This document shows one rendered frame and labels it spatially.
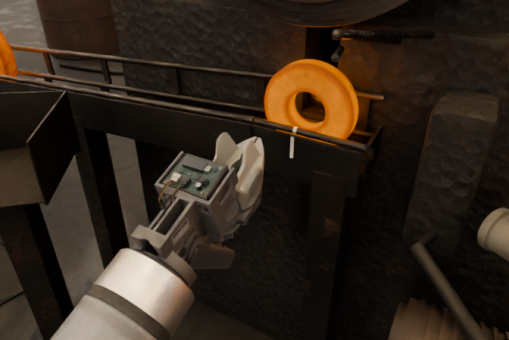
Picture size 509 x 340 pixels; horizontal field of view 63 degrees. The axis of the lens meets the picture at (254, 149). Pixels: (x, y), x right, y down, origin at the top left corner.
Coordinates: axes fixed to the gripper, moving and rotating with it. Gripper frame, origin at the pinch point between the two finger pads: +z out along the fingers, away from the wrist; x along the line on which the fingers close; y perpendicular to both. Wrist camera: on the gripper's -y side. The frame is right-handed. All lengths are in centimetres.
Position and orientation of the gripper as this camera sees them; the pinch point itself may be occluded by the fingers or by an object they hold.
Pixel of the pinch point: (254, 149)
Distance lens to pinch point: 55.0
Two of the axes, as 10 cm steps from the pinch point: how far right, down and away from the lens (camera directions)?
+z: 4.7, -6.9, 5.6
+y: -1.5, -6.8, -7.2
